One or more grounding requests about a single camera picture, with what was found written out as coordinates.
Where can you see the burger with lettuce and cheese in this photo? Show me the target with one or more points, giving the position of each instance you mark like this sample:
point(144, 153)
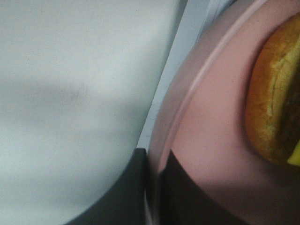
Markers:
point(272, 114)

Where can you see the pink round plate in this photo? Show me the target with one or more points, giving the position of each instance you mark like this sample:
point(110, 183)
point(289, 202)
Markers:
point(201, 120)

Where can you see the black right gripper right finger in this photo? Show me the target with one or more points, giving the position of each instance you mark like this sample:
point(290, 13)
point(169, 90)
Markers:
point(184, 203)

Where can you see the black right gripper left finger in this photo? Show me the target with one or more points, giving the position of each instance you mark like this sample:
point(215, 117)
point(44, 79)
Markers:
point(123, 203)

